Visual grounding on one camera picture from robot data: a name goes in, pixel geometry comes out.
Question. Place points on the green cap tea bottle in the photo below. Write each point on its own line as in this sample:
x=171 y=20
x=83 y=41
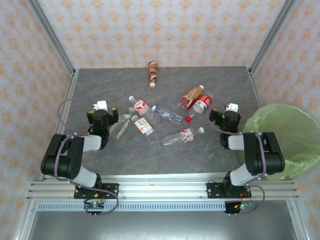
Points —
x=122 y=126

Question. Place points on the red label plastic bottle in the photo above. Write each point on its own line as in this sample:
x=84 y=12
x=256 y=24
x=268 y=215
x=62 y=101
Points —
x=203 y=101

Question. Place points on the red bottle cap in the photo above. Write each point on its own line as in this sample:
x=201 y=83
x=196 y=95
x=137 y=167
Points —
x=188 y=119

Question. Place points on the red and white label bottle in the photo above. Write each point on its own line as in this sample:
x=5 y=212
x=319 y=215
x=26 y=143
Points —
x=140 y=106

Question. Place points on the grey cap white label bottle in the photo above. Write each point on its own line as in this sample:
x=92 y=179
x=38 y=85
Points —
x=143 y=125

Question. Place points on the orange label plastic bottle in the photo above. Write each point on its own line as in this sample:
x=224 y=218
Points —
x=190 y=96

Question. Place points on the long clear red label bottle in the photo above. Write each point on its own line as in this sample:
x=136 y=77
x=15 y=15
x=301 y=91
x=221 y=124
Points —
x=186 y=135

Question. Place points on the blue label clear bottle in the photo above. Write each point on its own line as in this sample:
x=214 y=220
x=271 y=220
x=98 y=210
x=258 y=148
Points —
x=165 y=113

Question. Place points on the brown label plastic bottle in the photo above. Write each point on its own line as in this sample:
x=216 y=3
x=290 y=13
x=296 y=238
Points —
x=153 y=71

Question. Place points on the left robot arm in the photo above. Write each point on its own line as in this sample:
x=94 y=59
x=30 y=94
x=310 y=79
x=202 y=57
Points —
x=62 y=155

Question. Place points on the round waste bin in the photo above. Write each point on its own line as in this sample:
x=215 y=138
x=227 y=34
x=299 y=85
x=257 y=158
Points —
x=295 y=125

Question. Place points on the green plastic bin liner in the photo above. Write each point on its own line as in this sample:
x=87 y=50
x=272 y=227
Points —
x=300 y=140

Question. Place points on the controller circuit board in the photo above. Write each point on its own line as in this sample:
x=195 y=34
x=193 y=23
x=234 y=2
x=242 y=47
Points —
x=94 y=205
x=238 y=207

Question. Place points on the grey metal shelf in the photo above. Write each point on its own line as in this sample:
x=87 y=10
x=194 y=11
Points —
x=160 y=226

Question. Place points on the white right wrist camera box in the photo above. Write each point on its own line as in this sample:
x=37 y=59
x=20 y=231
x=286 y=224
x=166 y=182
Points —
x=232 y=107

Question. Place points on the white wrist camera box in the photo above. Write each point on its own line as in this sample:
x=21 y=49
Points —
x=102 y=105
x=232 y=107

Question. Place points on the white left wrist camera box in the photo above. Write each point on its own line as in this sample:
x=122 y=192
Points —
x=102 y=105

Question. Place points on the aluminium table side rail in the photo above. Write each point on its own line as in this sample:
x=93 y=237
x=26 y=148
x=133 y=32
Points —
x=255 y=87

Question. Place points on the aluminium frame post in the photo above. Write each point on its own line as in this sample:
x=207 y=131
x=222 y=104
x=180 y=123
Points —
x=271 y=37
x=52 y=37

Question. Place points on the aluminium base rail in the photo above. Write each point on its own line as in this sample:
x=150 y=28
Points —
x=160 y=187

